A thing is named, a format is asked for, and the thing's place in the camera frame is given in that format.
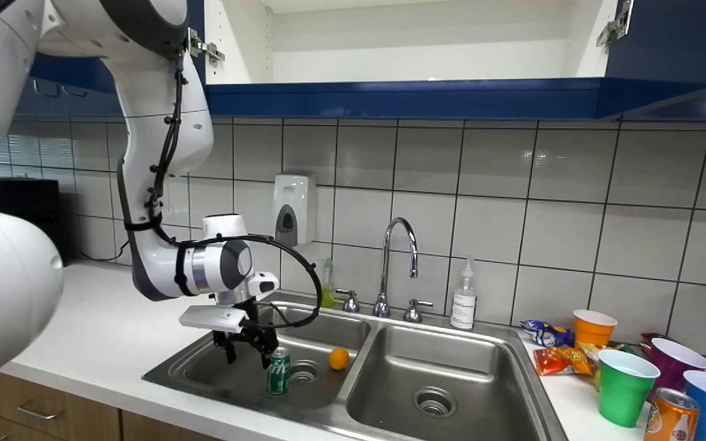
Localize stainless steel double sink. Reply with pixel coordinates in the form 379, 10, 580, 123
146, 302, 568, 441

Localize small orange fruit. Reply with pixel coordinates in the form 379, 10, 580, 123
328, 347, 350, 373

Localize black coffee maker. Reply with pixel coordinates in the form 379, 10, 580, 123
0, 177, 68, 256

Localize clear hand soap bottle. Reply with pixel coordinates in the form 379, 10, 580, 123
450, 263, 477, 331

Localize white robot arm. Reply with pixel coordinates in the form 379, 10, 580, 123
0, 0, 250, 367

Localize chrome gooseneck faucet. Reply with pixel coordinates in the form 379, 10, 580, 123
341, 215, 434, 323

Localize orange chip bag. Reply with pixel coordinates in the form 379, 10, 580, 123
532, 347, 594, 376

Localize green dish soap bottle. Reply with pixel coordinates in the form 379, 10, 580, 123
320, 259, 335, 308

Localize blue snack bag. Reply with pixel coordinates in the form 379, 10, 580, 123
520, 319, 573, 347

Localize wooden base drawers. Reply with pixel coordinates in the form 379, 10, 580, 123
0, 374, 214, 441

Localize green plastic cup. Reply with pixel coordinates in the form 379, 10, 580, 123
597, 347, 659, 425

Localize orange soda can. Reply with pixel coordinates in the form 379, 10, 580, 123
644, 386, 698, 441

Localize green soda can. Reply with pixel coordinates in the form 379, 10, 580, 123
266, 347, 290, 395

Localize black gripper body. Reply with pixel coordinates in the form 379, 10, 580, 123
214, 319, 279, 350

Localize white wall soap dispenser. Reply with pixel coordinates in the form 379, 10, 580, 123
275, 174, 311, 247

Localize blue upper cabinet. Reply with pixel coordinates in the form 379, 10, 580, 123
8, 0, 706, 123

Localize orange plastic cup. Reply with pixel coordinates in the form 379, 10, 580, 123
573, 308, 618, 347

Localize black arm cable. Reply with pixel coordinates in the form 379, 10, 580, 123
117, 57, 325, 331

